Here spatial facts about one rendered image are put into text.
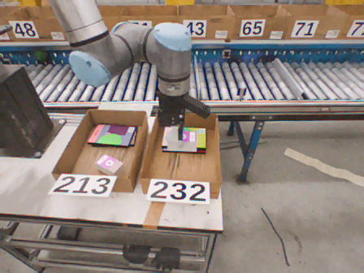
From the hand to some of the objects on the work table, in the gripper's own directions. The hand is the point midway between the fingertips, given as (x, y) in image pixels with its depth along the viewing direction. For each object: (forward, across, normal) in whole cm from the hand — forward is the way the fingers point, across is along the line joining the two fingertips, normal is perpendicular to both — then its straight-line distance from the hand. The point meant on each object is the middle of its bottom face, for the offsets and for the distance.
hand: (182, 139), depth 78 cm
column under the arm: (+18, -16, -74) cm, 78 cm away
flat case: (+16, -17, -33) cm, 41 cm away
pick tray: (+18, -8, -32) cm, 37 cm away
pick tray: (+18, -7, 0) cm, 20 cm away
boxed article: (+18, +1, -29) cm, 34 cm away
